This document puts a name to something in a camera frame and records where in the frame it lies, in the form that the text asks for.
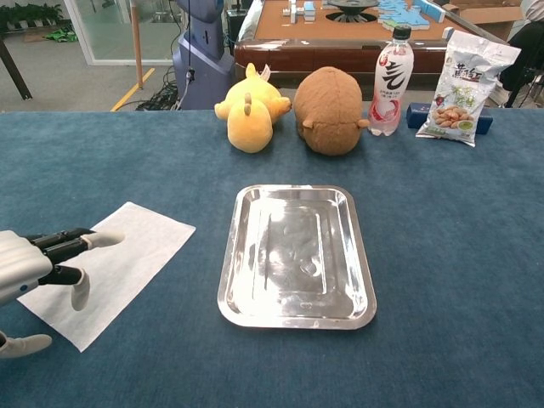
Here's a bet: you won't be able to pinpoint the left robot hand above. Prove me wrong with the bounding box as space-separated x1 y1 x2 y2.
0 228 126 360

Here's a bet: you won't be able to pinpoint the white paper towel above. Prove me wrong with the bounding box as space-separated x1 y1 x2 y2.
16 201 197 354

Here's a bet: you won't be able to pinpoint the stainless steel tray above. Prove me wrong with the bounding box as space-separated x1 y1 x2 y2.
217 184 378 331

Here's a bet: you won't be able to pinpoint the black table leg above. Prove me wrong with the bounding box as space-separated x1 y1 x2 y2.
0 36 33 101

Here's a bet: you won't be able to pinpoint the green floor object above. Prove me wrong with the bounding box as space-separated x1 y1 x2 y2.
44 25 78 43

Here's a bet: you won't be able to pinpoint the white framed glass partition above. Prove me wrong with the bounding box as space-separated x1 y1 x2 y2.
63 0 188 67

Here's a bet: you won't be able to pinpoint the green potted plants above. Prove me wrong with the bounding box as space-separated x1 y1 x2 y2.
0 3 64 31

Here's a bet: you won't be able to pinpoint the wooden pole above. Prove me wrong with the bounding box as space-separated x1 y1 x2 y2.
129 0 145 89

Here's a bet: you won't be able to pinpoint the yellow plush toy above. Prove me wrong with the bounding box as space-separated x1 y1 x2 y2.
213 62 292 154

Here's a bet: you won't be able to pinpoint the blue grey machine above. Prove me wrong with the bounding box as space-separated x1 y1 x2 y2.
172 0 235 111

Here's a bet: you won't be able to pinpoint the brown plush toy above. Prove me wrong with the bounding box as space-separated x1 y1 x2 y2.
292 65 371 156

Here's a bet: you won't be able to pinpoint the brown mahjong table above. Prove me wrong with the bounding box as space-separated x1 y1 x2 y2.
233 0 511 90

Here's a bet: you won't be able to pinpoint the white blue tile cluster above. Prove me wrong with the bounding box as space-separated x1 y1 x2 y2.
282 0 318 22

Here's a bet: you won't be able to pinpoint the pink drink bottle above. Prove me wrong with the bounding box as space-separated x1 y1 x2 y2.
367 24 415 137

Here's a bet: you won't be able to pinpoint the dark blue box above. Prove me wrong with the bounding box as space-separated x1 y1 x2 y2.
405 102 495 135

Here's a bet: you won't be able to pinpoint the black mahjong table dome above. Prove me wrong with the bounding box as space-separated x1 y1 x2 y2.
326 0 380 23

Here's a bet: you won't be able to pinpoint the blue mahjong tile pile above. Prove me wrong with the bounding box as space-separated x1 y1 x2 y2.
377 0 428 31

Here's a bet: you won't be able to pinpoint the white snack bag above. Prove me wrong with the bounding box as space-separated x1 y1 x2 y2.
415 29 522 148

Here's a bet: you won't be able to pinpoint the blue mahjong tile row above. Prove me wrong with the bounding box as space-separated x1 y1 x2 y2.
414 0 446 23

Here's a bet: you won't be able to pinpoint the cardboard box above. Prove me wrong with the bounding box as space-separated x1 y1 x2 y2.
441 0 524 42

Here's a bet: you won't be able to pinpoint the person in black clothes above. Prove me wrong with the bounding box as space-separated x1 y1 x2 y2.
499 0 544 107

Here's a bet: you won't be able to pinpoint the black floor cable bundle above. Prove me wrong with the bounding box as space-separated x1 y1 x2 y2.
135 67 188 111

